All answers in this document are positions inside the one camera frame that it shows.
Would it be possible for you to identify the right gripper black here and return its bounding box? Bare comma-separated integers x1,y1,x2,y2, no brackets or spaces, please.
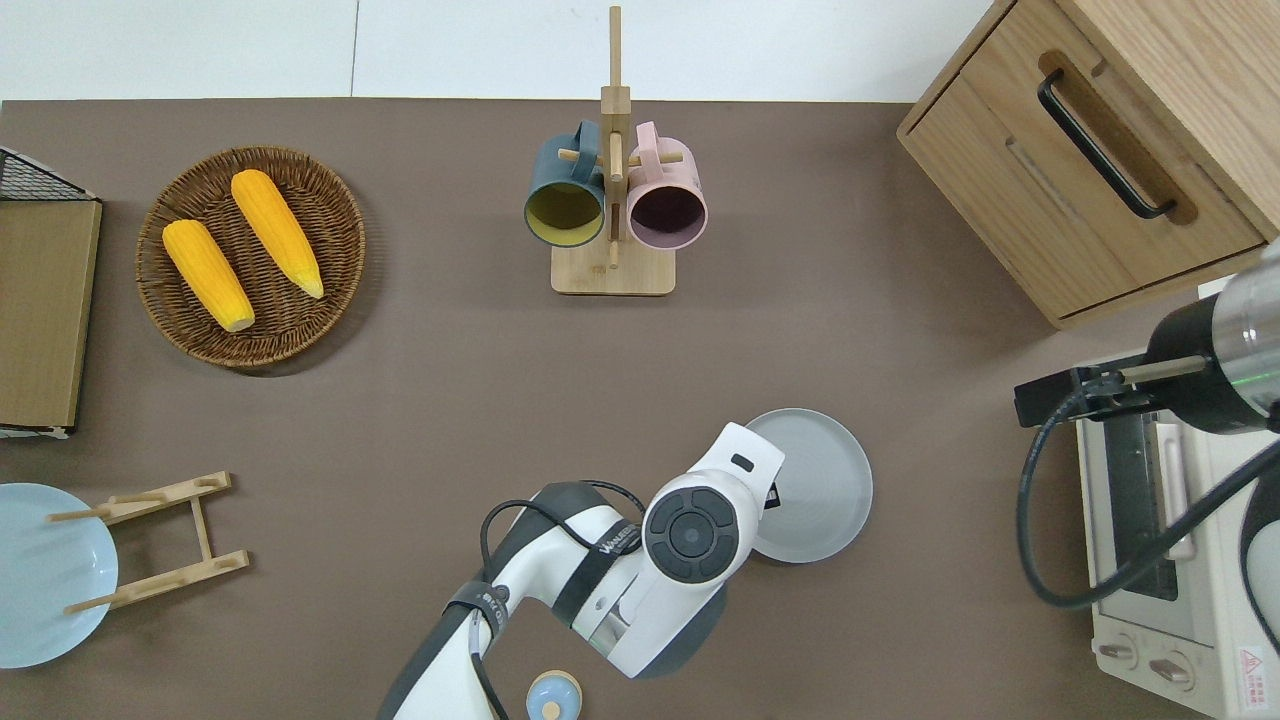
1014,295,1280,434

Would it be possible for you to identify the gray plate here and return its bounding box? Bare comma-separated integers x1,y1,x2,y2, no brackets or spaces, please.
745,408,874,564

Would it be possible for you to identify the light blue plate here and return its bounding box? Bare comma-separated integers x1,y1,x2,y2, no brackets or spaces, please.
0,483,119,669

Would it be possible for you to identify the wooden drawer cabinet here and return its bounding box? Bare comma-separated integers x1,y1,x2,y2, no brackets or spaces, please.
897,0,1280,331

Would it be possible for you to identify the cream toaster oven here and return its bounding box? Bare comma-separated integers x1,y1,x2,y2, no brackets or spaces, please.
1075,350,1280,720

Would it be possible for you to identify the wooden mug tree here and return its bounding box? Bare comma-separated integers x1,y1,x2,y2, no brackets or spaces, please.
550,5,686,297

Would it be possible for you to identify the small blue dome bell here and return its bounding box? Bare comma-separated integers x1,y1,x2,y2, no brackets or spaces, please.
527,670,583,720

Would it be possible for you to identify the pink mug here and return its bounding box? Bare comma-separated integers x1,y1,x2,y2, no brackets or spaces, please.
625,121,709,251

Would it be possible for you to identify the brown table mat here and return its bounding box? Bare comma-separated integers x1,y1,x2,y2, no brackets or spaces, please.
0,97,1280,720

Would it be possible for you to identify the dark blue mug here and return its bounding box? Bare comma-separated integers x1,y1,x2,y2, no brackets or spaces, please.
523,120,608,249

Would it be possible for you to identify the round wicker basket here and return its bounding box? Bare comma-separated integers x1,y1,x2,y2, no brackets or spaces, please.
135,147,366,369

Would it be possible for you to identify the pointed yellow corn cob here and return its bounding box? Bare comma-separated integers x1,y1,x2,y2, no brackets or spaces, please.
230,169,326,300

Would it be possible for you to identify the wooden dish rack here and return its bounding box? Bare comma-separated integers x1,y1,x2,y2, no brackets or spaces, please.
47,472,251,614

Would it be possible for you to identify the blunt yellow corn cob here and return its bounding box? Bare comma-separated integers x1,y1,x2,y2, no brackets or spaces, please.
162,220,256,333

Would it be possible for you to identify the wooden board lid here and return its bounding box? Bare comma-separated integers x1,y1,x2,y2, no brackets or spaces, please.
0,200,103,431

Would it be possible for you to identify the toaster oven door handle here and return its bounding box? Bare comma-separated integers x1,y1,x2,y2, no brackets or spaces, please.
1155,423,1198,561

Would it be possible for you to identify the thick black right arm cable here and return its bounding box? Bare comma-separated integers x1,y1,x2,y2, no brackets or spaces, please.
1016,385,1280,611

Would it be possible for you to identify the black velcro cable strap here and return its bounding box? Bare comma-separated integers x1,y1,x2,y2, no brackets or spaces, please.
555,518,643,629
443,580,513,631

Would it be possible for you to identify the black cabinet handle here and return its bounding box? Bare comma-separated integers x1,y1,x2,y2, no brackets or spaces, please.
1037,68,1179,221

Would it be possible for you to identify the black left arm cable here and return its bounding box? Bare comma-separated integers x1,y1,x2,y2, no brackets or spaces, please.
468,478,649,720

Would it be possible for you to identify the wire basket with grid liner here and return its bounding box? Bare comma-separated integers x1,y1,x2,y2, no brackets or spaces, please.
0,145,103,441

